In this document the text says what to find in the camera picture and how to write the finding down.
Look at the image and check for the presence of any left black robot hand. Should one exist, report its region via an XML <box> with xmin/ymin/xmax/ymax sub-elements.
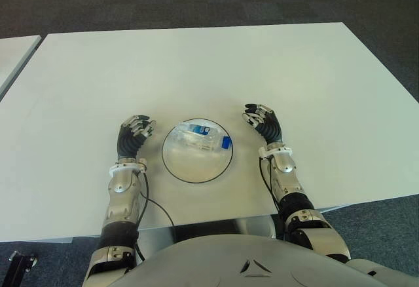
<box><xmin>117</xmin><ymin>114</ymin><xmax>157</xmax><ymax>160</ymax></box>

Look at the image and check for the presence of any clear water bottle blue cap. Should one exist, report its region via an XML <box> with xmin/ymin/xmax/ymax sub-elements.
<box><xmin>173</xmin><ymin>121</ymin><xmax>232</xmax><ymax>153</ymax></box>

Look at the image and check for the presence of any black wheeled stand foot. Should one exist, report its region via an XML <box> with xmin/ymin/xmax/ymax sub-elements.
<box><xmin>0</xmin><ymin>250</ymin><xmax>39</xmax><ymax>287</ymax></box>

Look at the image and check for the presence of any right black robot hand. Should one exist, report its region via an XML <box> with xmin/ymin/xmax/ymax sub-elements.
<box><xmin>241</xmin><ymin>102</ymin><xmax>284</xmax><ymax>145</ymax></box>

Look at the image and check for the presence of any grey robot torso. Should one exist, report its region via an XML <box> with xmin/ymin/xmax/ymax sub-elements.
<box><xmin>123</xmin><ymin>231</ymin><xmax>419</xmax><ymax>287</ymax></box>

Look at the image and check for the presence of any white plate black rim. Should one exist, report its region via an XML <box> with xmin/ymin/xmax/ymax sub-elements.
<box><xmin>162</xmin><ymin>117</ymin><xmax>234</xmax><ymax>185</ymax></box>

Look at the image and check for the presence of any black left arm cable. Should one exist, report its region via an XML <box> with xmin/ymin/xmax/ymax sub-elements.
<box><xmin>136</xmin><ymin>168</ymin><xmax>178</xmax><ymax>262</ymax></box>

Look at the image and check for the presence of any white neighbouring table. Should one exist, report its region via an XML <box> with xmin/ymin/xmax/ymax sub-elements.
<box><xmin>0</xmin><ymin>34</ymin><xmax>43</xmax><ymax>100</ymax></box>

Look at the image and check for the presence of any glossy white robot waist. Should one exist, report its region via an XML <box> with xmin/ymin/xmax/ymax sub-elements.
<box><xmin>228</xmin><ymin>216</ymin><xmax>280</xmax><ymax>241</ymax></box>

